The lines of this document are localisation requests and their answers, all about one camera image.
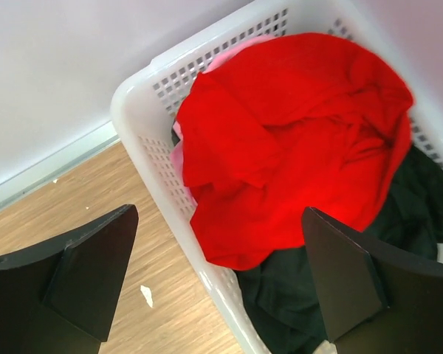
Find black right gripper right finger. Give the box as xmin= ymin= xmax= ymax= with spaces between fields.
xmin=302 ymin=208 xmax=443 ymax=353

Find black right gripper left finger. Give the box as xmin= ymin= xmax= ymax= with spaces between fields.
xmin=0 ymin=204 xmax=139 ymax=353

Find red t shirt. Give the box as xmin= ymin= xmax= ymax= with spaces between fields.
xmin=176 ymin=32 xmax=413 ymax=270

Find white paper scrap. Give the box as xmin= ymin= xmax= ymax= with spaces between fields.
xmin=140 ymin=285 xmax=154 ymax=308

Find black t shirt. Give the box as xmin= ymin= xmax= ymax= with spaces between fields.
xmin=236 ymin=146 xmax=443 ymax=353

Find white plastic laundry basket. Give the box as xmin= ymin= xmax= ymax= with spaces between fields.
xmin=111 ymin=1 xmax=443 ymax=353

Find pink t shirt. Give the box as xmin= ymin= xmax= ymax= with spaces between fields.
xmin=171 ymin=35 xmax=278 ymax=207

